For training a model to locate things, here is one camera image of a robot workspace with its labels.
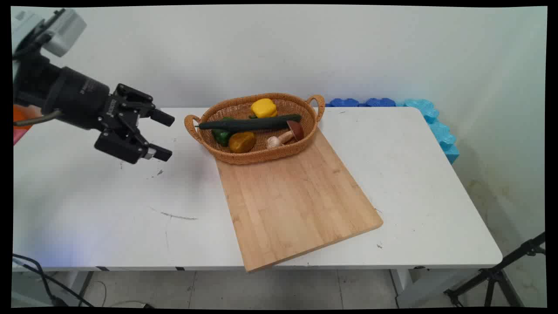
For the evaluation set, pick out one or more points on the green bell pepper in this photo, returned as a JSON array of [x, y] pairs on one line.
[[221, 138]]

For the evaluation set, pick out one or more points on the white table leg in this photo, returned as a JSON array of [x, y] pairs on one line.
[[403, 285], [76, 285]]

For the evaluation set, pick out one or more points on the black tripod stand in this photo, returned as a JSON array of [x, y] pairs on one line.
[[492, 275]]

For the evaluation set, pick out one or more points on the dark green cucumber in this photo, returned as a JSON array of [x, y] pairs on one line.
[[248, 124]]

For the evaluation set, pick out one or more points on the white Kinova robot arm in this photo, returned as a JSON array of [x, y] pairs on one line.
[[24, 30]]

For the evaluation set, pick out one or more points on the wooden cutting board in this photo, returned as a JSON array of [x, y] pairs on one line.
[[296, 205]]

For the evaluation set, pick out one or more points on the orange bell pepper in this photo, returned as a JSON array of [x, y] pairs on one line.
[[242, 142]]

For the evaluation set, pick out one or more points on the dark blue foam mat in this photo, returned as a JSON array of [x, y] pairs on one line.
[[344, 103], [380, 102]]

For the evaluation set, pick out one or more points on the yellow bell pepper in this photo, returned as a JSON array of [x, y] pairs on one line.
[[263, 108]]

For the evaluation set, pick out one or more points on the light blue foam mat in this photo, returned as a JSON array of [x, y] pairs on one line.
[[440, 131]]

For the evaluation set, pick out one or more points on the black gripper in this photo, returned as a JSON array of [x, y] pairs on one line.
[[80, 98]]

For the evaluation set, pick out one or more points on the brown cap mushroom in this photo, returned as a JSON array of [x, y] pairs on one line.
[[297, 129]]

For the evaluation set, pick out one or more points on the orange object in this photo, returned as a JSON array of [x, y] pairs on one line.
[[24, 115]]

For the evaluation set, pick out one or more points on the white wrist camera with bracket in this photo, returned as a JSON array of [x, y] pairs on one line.
[[65, 30]]

